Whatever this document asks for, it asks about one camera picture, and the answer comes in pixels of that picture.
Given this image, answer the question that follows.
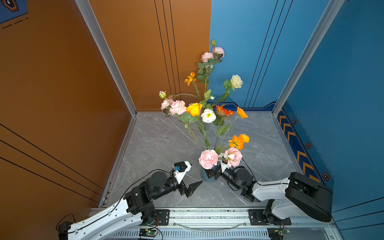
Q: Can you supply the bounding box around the teal ceramic vase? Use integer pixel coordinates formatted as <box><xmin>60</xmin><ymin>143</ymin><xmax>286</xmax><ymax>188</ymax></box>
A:
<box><xmin>201</xmin><ymin>168</ymin><xmax>216</xmax><ymax>183</ymax></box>

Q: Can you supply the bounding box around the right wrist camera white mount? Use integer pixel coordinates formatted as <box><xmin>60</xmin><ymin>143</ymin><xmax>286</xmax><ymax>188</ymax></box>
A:
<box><xmin>219</xmin><ymin>153</ymin><xmax>230</xmax><ymax>173</ymax></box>

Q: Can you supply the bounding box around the aluminium corner post left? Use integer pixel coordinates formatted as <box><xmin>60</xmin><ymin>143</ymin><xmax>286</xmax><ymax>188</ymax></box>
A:
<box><xmin>75</xmin><ymin>0</ymin><xmax>137</xmax><ymax>117</ymax></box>

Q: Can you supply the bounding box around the cream rose with leaves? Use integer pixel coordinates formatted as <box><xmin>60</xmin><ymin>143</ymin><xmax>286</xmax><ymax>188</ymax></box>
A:
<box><xmin>215</xmin><ymin>75</ymin><xmax>243</xmax><ymax>103</ymax></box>

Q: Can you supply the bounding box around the pink rose spray with leaves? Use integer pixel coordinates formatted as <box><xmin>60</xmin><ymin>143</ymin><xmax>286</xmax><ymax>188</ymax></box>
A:
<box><xmin>196</xmin><ymin>39</ymin><xmax>225</xmax><ymax>93</ymax></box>

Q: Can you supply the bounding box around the green circuit board right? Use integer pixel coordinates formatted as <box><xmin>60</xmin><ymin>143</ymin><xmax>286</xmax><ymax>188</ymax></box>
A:
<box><xmin>267</xmin><ymin>227</ymin><xmax>291</xmax><ymax>240</ymax></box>

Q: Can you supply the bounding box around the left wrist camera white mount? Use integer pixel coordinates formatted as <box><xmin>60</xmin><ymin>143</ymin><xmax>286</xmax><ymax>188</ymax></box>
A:
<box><xmin>172</xmin><ymin>161</ymin><xmax>192</xmax><ymax>184</ymax></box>

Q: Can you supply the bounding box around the yellow cosmos flower stem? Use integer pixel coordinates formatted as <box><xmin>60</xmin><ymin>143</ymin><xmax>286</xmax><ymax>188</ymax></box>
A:
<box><xmin>171</xmin><ymin>72</ymin><xmax>203</xmax><ymax>103</ymax></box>

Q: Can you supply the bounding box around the aluminium corner post right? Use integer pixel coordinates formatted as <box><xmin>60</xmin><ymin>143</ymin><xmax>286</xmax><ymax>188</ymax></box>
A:
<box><xmin>272</xmin><ymin>0</ymin><xmax>345</xmax><ymax>117</ymax></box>

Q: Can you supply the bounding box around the pink peony flower stem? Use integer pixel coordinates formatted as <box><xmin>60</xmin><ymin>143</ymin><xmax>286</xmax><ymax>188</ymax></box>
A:
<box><xmin>199</xmin><ymin>148</ymin><xmax>243</xmax><ymax>170</ymax></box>

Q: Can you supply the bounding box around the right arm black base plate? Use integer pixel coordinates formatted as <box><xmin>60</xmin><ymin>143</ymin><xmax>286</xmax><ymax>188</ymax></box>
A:
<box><xmin>248</xmin><ymin>209</ymin><xmax>292</xmax><ymax>226</ymax></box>

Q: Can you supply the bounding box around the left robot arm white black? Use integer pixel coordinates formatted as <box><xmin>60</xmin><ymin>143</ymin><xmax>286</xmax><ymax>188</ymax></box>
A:
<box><xmin>57</xmin><ymin>171</ymin><xmax>203</xmax><ymax>240</ymax></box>

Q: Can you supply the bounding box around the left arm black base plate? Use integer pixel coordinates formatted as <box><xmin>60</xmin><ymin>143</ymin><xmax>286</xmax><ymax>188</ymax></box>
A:
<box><xmin>143</xmin><ymin>209</ymin><xmax>170</xmax><ymax>227</ymax></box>

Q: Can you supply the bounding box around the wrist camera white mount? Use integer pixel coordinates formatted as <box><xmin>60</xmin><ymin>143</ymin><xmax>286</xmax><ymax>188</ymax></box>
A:
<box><xmin>219</xmin><ymin>153</ymin><xmax>230</xmax><ymax>173</ymax></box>
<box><xmin>172</xmin><ymin>161</ymin><xmax>192</xmax><ymax>184</ymax></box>

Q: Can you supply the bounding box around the aluminium corner post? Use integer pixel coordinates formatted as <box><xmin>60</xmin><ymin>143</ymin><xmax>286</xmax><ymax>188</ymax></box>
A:
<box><xmin>272</xmin><ymin>0</ymin><xmax>345</xmax><ymax>117</ymax></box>
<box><xmin>75</xmin><ymin>0</ymin><xmax>137</xmax><ymax>117</ymax></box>

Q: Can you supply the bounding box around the green circuit board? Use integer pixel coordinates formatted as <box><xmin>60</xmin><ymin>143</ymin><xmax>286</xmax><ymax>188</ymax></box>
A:
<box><xmin>139</xmin><ymin>229</ymin><xmax>159</xmax><ymax>240</ymax></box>
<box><xmin>267</xmin><ymin>227</ymin><xmax>291</xmax><ymax>240</ymax></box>

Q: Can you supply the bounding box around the clear glass vase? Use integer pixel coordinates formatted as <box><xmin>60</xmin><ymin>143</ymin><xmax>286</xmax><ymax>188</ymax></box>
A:
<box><xmin>202</xmin><ymin>109</ymin><xmax>217</xmax><ymax>124</ymax></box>

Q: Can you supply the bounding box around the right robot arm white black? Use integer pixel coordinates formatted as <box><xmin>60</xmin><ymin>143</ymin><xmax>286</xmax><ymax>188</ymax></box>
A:
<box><xmin>204</xmin><ymin>166</ymin><xmax>333</xmax><ymax>225</ymax></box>

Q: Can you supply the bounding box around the white poppy fuzzy green stem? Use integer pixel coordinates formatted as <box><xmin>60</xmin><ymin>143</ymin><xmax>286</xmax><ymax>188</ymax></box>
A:
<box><xmin>201</xmin><ymin>90</ymin><xmax>217</xmax><ymax>124</ymax></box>

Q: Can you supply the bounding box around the green circuit board left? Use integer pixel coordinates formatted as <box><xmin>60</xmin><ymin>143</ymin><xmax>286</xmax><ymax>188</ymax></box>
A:
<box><xmin>139</xmin><ymin>229</ymin><xmax>159</xmax><ymax>240</ymax></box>

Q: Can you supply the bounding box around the orange gerbera with leaf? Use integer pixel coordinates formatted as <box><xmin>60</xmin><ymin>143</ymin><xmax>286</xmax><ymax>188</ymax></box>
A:
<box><xmin>213</xmin><ymin>105</ymin><xmax>235</xmax><ymax>153</ymax></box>

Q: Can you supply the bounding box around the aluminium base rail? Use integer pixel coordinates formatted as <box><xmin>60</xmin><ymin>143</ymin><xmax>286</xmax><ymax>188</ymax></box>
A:
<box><xmin>107</xmin><ymin>207</ymin><xmax>343</xmax><ymax>240</ymax></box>

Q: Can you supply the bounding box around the yellow ranunculus flower stem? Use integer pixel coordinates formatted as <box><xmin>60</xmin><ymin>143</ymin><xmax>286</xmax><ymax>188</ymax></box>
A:
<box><xmin>187</xmin><ymin>103</ymin><xmax>210</xmax><ymax>149</ymax></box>

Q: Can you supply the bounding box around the small pink rose spray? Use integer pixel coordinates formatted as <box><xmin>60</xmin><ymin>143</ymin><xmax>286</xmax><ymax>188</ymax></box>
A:
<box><xmin>159</xmin><ymin>91</ymin><xmax>207</xmax><ymax>150</ymax></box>

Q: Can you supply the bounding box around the orange flower stem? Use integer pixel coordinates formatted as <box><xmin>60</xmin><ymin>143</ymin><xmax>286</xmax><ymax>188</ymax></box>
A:
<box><xmin>218</xmin><ymin>107</ymin><xmax>250</xmax><ymax>154</ymax></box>

